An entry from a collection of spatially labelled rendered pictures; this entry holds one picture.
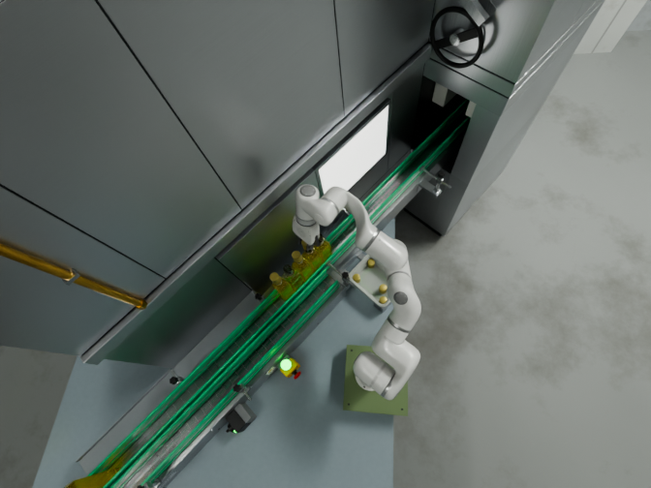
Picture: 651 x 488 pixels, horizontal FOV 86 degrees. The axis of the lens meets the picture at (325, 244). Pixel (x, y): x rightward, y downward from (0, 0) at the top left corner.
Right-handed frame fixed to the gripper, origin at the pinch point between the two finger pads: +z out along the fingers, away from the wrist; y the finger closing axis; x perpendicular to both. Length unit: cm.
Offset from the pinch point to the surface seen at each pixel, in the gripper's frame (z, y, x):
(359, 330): 43, 31, 4
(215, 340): 42, -11, -44
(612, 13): -1, 12, 322
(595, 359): 92, 137, 110
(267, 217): -11.2, -11.9, -7.6
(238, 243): -8.1, -12.1, -21.0
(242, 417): 50, 20, -55
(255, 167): -33.2, -14.8, -8.0
